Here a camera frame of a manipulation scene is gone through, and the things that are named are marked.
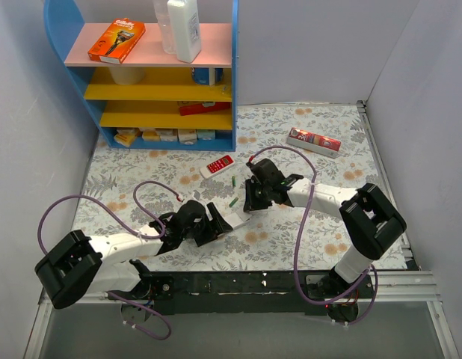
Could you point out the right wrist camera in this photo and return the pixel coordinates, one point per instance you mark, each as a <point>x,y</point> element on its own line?
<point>252,166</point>

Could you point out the floral table mat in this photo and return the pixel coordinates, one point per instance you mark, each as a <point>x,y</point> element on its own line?
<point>137,183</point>

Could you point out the teal small box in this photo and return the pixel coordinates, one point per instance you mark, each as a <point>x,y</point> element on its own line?
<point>205,134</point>

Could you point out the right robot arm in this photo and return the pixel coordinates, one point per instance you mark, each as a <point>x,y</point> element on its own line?
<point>372,222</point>

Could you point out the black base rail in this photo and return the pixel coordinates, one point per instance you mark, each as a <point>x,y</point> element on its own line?
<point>190,292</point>

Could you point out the orange razor box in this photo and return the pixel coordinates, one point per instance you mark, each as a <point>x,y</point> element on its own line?
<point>117,41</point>

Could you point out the orange white small box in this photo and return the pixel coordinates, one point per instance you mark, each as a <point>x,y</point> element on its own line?
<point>151,135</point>

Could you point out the blue can on shelf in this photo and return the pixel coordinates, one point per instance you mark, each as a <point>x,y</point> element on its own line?
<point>207,75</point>

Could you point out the red white remote control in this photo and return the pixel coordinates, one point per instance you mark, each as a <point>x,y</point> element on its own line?
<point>217,167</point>

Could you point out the red toothpaste box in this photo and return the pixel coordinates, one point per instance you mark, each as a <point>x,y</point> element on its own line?
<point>319,144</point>

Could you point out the yellow small box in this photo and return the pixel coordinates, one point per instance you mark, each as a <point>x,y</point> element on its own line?
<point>127,136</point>

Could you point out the clear plastic bottle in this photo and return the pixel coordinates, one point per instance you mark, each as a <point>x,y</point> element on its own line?
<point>163,20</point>

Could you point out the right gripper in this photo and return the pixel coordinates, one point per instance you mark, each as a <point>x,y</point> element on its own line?
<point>256,193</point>

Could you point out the cream small box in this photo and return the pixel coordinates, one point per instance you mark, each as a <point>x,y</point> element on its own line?
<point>187,136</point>

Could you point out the red box on shelf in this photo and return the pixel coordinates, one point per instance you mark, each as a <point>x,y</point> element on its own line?
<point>202,107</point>

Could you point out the grey white remote control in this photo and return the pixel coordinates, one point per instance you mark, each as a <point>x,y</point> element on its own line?
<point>237,219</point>

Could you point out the blue shelf unit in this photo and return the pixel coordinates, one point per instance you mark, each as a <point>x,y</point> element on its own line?
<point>153,102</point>

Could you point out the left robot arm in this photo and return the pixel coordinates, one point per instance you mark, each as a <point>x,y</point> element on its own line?
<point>80,264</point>

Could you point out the white cup on shelf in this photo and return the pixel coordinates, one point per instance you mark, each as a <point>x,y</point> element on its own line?
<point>127,75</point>

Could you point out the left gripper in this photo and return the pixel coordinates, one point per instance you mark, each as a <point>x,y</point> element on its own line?
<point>208,229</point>

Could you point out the white plastic bottle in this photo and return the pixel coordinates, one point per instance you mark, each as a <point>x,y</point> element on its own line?
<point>185,24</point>

